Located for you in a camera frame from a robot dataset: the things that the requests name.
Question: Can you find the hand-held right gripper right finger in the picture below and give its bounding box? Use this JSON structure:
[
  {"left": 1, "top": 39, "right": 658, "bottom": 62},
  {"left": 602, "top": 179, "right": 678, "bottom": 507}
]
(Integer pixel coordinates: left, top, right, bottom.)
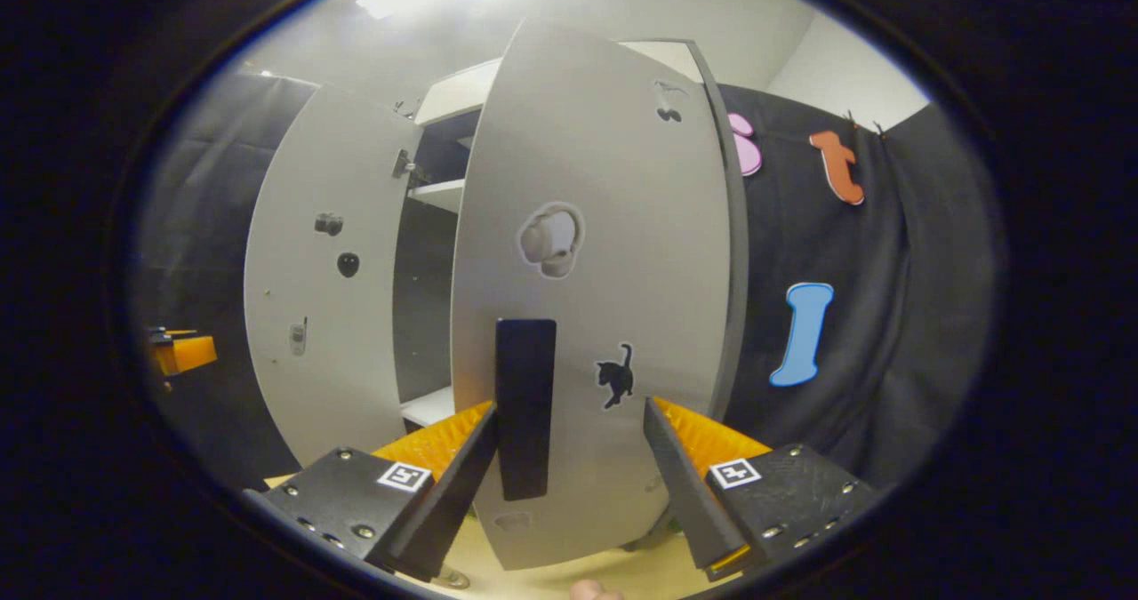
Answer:
[{"left": 642, "top": 397, "right": 878, "bottom": 583}]

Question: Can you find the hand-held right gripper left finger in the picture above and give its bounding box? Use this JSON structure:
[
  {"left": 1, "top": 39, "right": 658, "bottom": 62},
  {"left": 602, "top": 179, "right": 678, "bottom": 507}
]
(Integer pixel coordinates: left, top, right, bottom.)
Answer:
[{"left": 243, "top": 402, "right": 500, "bottom": 583}]

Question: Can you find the black door handle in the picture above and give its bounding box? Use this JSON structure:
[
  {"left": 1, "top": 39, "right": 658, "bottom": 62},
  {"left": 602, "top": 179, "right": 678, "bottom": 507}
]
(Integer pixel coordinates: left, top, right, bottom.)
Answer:
[{"left": 494, "top": 317, "right": 558, "bottom": 502}]

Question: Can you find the white door with camera sticker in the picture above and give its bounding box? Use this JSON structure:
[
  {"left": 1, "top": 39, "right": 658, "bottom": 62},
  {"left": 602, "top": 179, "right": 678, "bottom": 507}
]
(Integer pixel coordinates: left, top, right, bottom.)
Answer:
[{"left": 244, "top": 84, "right": 424, "bottom": 469}]

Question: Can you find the white door with cat sticker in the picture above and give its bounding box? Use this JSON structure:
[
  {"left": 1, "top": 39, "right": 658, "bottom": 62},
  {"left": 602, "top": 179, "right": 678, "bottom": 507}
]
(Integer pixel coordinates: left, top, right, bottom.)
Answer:
[{"left": 450, "top": 18, "right": 749, "bottom": 572}]

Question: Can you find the white cabinet shelf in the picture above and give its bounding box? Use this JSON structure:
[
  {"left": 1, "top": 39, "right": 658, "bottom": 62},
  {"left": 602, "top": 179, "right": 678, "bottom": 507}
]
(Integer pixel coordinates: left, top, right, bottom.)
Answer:
[
  {"left": 400, "top": 386, "right": 457, "bottom": 428},
  {"left": 407, "top": 179, "right": 469, "bottom": 215}
]

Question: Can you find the white and grey cabinet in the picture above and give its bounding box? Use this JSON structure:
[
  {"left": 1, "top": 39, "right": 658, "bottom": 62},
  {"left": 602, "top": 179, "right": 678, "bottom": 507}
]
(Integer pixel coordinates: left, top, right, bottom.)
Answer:
[{"left": 391, "top": 38, "right": 712, "bottom": 552}]

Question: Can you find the metal door hinge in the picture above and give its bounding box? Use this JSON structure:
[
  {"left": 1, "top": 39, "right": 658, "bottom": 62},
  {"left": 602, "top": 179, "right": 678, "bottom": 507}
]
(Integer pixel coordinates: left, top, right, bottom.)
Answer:
[{"left": 391, "top": 148, "right": 432, "bottom": 185}]

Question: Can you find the white cabinet drawer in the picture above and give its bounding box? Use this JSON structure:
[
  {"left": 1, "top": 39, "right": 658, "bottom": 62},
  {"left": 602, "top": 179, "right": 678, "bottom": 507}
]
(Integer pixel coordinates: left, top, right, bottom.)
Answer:
[{"left": 413, "top": 40, "right": 705, "bottom": 126}]

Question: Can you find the black backdrop cloth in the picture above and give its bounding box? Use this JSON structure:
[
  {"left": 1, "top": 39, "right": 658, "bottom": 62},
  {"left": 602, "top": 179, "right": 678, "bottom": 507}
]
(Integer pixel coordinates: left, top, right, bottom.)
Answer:
[{"left": 133, "top": 71, "right": 1007, "bottom": 494}]

